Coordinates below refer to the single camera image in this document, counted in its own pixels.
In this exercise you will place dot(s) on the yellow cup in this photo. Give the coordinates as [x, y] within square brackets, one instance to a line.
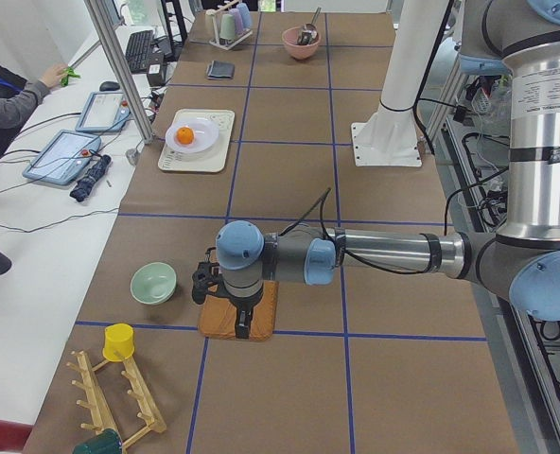
[118, 342]

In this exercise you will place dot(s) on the small metal cylinder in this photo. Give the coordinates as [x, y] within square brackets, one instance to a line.
[132, 156]

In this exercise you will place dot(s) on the pink bowl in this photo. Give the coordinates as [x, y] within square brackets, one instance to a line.
[299, 51]

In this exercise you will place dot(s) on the folded dark blue umbrella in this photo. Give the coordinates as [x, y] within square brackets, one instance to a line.
[86, 184]

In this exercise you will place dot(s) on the small black box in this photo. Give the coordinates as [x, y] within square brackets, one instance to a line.
[156, 75]

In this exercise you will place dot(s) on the blue teach pendant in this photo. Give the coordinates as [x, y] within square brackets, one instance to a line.
[64, 158]
[104, 112]

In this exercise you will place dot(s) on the near blue teach pendant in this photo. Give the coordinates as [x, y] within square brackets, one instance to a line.
[64, 158]

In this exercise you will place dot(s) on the white plate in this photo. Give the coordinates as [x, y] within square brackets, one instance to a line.
[206, 135]

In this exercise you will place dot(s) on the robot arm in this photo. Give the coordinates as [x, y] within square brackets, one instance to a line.
[520, 262]

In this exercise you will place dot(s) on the green cup on rack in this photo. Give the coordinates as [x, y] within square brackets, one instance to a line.
[227, 31]

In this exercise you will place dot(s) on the black computer mouse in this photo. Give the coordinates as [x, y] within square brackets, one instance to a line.
[108, 86]

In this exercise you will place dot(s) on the white wire cup rack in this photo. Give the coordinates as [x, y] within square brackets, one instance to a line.
[213, 17]

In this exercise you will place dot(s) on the person hand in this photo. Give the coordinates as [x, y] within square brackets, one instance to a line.
[53, 75]

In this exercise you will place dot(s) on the far blue teach pendant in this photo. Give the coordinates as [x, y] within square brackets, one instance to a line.
[104, 112]

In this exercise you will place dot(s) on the orange fruit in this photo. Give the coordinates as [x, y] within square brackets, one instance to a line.
[185, 135]

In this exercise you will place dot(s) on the wooden cup rack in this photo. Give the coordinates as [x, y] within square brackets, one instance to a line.
[116, 397]

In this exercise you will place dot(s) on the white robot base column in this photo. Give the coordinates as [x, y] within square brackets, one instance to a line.
[389, 137]

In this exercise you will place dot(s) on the grey folded cloth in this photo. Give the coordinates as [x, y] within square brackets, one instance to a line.
[220, 70]

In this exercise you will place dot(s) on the green bowl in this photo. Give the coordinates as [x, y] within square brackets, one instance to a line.
[153, 284]

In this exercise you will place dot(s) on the black keyboard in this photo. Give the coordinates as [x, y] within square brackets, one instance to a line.
[138, 50]

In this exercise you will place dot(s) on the metal scoop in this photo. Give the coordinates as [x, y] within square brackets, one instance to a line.
[308, 32]

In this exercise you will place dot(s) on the dark green cup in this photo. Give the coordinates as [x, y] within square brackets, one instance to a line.
[106, 442]

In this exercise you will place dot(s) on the green plastic toy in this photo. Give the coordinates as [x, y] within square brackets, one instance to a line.
[68, 74]

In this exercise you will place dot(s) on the cream bear tray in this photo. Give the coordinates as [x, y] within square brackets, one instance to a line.
[209, 148]

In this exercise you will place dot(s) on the aluminium frame post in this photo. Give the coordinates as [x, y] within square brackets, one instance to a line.
[115, 56]

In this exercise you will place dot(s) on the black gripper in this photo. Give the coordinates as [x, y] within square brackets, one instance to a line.
[242, 303]

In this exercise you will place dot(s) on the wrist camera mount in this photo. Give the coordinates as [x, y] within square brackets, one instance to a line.
[206, 280]

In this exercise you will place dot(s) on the wooden cutting board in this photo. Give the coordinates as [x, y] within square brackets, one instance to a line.
[218, 317]

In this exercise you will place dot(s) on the person at desk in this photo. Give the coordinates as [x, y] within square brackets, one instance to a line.
[19, 98]

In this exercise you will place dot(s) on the red object at edge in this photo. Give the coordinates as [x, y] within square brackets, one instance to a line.
[13, 436]

